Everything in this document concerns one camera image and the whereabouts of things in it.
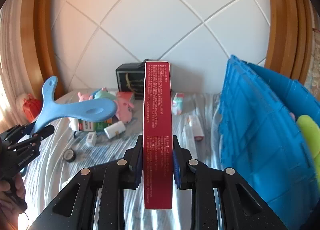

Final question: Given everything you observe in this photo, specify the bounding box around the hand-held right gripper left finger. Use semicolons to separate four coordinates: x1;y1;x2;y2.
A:
27;135;145;230

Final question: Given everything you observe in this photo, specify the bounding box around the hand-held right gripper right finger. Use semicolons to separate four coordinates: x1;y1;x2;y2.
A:
171;135;288;230

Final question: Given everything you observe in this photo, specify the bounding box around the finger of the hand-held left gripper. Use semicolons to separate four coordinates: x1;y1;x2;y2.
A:
10;125;55;156
0;123;38;145

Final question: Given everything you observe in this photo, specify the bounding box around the red medicine box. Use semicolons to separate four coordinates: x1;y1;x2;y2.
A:
143;61;173;210

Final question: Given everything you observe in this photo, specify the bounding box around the blue plastic shoehorn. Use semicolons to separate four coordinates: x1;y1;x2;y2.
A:
32;76;118;134

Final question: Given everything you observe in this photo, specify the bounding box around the blue plastic crate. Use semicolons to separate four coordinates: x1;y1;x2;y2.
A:
218;55;320;230

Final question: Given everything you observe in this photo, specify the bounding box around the person's left hand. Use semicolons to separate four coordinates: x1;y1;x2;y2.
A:
0;175;27;202

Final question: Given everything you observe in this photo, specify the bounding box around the white striped cloth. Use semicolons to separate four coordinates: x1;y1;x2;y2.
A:
21;90;225;230

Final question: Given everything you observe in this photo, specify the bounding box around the red bag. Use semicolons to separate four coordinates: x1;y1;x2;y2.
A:
22;94;42;123

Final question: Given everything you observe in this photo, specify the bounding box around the black tape roll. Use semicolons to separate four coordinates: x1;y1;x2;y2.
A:
63;149;76;163

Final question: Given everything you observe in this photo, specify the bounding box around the long white orange box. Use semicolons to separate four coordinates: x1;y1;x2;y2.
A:
187;115;204;142

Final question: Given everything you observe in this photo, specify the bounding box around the small white box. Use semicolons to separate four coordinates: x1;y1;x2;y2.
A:
86;132;97;147

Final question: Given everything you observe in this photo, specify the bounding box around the green white medicine box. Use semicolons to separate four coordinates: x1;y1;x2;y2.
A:
78;117;113;132

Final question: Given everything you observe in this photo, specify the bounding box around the pig plush in orange dress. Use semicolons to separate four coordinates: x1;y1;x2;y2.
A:
115;91;135;123

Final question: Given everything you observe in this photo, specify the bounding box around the small pink pig plush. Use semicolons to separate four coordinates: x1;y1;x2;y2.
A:
77;91;95;103

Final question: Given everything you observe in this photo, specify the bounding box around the teal white box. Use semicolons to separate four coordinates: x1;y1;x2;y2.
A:
172;92;185;115

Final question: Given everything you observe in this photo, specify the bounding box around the light green plush toy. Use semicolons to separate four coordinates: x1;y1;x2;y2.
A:
296;115;320;178

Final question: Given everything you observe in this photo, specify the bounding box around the black box with handle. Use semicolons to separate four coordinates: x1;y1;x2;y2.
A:
115;58;147;100

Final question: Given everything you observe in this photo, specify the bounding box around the wooden frame post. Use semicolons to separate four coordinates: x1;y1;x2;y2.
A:
264;0;316;86
34;0;73;98

